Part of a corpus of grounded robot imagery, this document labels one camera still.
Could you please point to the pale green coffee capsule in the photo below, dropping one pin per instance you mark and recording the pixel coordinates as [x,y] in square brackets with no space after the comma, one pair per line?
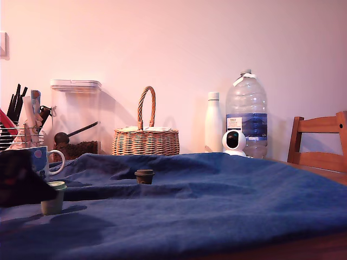
[52,207]

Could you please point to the brown coffee capsule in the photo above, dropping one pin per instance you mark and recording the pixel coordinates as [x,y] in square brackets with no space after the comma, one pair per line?
[144,177]

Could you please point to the dark coffee scoop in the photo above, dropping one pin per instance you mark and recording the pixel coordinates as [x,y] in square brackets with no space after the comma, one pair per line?
[61,138]

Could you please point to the coffee beans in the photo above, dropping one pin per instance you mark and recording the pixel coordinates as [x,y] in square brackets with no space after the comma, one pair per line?
[83,149]

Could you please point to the blue white cartoon mug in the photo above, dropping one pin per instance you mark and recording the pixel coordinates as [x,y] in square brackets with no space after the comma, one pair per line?
[40,159]

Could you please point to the red utensil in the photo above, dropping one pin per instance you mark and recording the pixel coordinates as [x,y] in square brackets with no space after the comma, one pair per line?
[6,120]

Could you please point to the dark brown utensil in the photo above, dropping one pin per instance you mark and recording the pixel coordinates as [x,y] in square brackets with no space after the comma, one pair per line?
[44,115]

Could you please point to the black chopstick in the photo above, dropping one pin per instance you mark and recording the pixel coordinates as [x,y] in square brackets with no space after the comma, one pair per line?
[15,100]
[21,103]
[10,104]

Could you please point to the blue patterned utensil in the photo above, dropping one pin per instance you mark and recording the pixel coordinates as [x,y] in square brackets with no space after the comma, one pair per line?
[35,103]

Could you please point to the clear container with white lid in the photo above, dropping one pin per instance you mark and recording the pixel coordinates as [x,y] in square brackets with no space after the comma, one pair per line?
[75,108]

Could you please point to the blue cloth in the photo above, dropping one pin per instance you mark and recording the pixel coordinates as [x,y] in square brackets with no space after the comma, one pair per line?
[189,211]

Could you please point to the white insulated bottle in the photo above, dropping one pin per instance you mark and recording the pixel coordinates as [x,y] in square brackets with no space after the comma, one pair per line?
[213,122]

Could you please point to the large clear water bottle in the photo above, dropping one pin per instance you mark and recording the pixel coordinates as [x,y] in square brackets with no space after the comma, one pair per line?
[246,103]

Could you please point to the wooden chair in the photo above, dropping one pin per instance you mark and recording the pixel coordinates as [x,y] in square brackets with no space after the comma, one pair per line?
[316,126]

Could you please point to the white wall plate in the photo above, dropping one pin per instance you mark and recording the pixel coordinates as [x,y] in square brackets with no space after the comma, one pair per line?
[4,54]

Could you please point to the small white round camera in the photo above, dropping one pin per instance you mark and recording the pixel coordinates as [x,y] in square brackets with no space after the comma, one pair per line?
[233,151]

